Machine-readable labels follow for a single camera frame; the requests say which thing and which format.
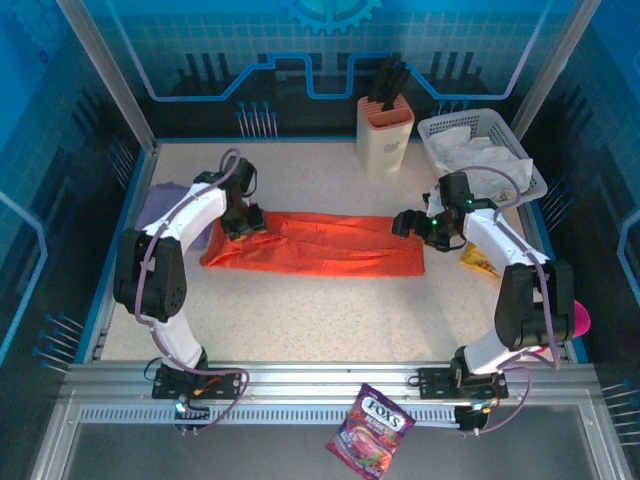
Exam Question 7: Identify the orange printed t-shirt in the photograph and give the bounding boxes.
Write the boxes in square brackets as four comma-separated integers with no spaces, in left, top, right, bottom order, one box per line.
[199,209,426,279]

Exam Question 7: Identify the yellow snack packet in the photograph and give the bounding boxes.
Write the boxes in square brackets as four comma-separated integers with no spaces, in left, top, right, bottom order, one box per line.
[459,242,502,277]

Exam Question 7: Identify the purple folded t-shirt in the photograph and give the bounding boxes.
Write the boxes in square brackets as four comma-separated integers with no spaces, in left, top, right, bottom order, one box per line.
[135,182,211,251]

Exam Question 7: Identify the cream and pink knife block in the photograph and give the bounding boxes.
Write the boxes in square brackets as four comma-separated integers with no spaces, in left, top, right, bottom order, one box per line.
[355,96,416,175]

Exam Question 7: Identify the white crumpled t-shirt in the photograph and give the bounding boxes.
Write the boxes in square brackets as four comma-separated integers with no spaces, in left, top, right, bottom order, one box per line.
[432,127,534,194]

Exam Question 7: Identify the white plastic basket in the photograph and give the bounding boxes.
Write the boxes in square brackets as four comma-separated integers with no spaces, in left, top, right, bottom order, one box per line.
[417,109,549,206]

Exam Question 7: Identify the pink plastic goblet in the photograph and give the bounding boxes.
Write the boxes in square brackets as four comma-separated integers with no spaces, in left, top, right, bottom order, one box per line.
[519,298,592,357]

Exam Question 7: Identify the black controller module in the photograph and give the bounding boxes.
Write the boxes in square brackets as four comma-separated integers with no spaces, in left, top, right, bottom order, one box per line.
[454,399,494,434]
[172,394,214,436]

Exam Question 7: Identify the purple Fox's candy bag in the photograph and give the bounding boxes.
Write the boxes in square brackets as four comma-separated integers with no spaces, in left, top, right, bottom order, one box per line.
[324,382,417,475]

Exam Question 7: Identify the black handled knife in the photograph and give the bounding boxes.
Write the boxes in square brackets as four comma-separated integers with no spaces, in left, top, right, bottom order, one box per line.
[384,62,412,112]
[368,57,399,110]

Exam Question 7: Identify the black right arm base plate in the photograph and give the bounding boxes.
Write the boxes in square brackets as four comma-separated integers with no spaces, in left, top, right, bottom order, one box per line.
[417,367,509,401]

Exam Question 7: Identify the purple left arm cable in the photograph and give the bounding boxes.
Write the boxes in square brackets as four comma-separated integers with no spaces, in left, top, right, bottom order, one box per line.
[134,148,251,436]

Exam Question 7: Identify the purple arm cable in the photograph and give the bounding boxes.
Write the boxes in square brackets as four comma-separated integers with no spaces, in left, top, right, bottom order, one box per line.
[134,148,251,436]
[449,165,564,436]

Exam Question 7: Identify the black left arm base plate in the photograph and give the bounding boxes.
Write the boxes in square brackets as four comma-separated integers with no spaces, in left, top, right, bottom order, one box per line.
[152,362,241,401]

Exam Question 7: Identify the aluminium frame rail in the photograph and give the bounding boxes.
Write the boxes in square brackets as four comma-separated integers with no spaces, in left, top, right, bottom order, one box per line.
[59,362,604,426]

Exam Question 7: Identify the aluminium frame post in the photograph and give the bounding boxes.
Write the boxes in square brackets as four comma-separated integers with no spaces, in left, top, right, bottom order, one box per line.
[507,0,601,146]
[54,0,159,151]

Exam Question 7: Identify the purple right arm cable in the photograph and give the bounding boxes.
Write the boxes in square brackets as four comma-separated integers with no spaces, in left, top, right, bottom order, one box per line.
[449,165,564,436]

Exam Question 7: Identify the grey slotted cable duct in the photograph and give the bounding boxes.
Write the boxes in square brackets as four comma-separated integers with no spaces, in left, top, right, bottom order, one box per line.
[79,405,461,426]

